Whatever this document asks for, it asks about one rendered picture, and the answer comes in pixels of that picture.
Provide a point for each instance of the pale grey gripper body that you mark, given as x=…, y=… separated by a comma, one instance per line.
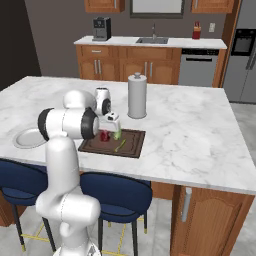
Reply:
x=112, y=127

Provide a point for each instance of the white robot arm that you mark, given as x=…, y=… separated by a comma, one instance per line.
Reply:
x=60, y=173

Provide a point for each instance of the green cucumber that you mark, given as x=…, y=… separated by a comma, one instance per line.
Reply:
x=117, y=135

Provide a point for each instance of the red steak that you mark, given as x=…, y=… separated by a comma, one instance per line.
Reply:
x=104, y=136

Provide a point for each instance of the green asparagus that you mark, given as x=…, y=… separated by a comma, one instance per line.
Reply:
x=120, y=145

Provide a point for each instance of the dark brown tray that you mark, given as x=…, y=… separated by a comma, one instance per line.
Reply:
x=131, y=143

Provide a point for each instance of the white plate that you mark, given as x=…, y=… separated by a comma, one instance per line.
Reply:
x=26, y=138

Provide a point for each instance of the white paper towel roll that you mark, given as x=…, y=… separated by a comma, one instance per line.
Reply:
x=137, y=96

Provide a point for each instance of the wooden base cupboards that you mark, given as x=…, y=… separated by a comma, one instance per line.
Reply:
x=133, y=65

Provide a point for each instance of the blue bar stool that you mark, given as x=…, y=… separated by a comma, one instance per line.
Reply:
x=116, y=196
x=20, y=181

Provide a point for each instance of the steel sink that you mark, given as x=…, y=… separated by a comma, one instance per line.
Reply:
x=152, y=40

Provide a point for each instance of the grey coffee machine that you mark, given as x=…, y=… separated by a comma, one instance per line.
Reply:
x=101, y=29

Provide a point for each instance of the steel tap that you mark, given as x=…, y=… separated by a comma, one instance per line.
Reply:
x=153, y=31

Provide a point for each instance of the silver dishwasher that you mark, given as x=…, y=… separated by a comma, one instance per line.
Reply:
x=198, y=68

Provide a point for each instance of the red knife block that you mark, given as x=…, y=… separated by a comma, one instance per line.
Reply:
x=196, y=31

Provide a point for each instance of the dark framed window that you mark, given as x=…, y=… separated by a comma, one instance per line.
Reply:
x=156, y=7

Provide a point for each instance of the wooden island cupboard door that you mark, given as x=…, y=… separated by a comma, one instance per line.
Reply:
x=213, y=223

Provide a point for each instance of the silver fridge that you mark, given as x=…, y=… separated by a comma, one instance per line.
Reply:
x=241, y=53

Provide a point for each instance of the wooden wall cupboard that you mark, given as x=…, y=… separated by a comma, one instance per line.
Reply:
x=212, y=5
x=104, y=5

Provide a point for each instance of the white wall socket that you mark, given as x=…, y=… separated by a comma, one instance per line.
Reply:
x=212, y=27

